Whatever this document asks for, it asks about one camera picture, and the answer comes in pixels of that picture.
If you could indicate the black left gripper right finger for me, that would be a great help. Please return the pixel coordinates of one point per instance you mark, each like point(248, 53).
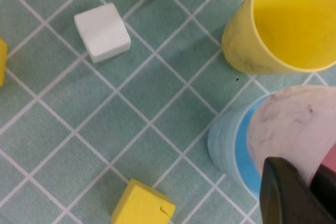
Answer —
point(326, 187)

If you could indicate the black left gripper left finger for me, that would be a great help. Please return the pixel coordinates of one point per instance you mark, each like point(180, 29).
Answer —
point(283, 200)

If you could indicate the pink plastic cup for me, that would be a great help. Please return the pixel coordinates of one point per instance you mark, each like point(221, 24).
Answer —
point(288, 129)

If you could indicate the yellow plastic cup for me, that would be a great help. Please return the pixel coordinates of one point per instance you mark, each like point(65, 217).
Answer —
point(288, 16)

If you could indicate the light blue plastic cup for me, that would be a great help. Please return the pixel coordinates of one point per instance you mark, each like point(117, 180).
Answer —
point(225, 142)

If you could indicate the yellow foam cube with crack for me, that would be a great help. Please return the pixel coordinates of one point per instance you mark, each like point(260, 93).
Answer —
point(139, 203)

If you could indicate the green checkered tablecloth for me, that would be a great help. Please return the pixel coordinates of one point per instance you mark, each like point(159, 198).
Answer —
point(131, 108)

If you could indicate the white foam cube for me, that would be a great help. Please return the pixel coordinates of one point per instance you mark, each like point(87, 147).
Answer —
point(102, 31)

